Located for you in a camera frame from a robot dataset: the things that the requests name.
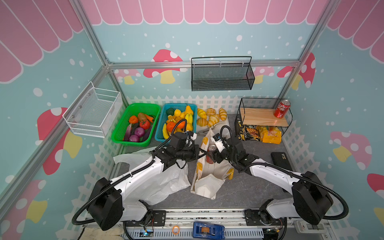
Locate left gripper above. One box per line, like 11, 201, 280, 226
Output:
176, 144, 207, 162

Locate white tote bag yellow handles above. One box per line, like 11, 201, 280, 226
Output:
190, 128, 235, 200

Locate white plastic grocery bag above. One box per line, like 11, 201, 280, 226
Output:
114, 147, 191, 206

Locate red soda can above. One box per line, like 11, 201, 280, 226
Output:
274, 100, 291, 119
206, 144, 217, 164

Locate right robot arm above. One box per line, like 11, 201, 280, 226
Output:
211, 126, 349, 225

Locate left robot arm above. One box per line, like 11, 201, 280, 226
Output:
72, 131, 206, 231

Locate croissant bread centre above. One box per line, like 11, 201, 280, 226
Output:
207, 114, 221, 128

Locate dark striped snack bag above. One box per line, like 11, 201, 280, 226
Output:
238, 121, 261, 142

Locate bread roll left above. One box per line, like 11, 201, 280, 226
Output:
197, 108, 208, 119

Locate bread roll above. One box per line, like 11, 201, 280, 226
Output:
197, 108, 208, 119
219, 108, 228, 122

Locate bread roll right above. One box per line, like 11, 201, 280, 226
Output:
219, 108, 228, 122

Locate banana bunch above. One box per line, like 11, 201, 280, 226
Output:
162, 124, 170, 140

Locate orange fruit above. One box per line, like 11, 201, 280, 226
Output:
166, 122, 176, 133

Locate yellow pear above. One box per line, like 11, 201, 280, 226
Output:
184, 105, 194, 116

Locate teal plastic basket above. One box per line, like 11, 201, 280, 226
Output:
154, 103, 198, 143

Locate yellow snack package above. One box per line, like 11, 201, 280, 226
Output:
259, 126, 282, 144

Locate black flat box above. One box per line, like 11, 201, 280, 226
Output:
271, 152, 293, 171

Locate red tomato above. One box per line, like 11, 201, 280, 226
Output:
140, 120, 151, 130

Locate purple onion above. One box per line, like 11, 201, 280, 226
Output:
134, 127, 146, 138

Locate orange bell pepper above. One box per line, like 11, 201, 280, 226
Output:
129, 116, 139, 125

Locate purple eggplant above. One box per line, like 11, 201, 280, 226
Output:
123, 124, 132, 142

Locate green plastic basket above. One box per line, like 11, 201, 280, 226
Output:
112, 103, 161, 147

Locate black wire shelf wooden board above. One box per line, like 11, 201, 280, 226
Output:
235, 97, 293, 136

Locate blue device on rail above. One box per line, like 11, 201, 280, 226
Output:
193, 222, 226, 240

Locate black mesh wall basket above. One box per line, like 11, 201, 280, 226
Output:
191, 56, 256, 92

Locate white wire wall basket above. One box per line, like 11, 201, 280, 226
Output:
63, 82, 123, 138

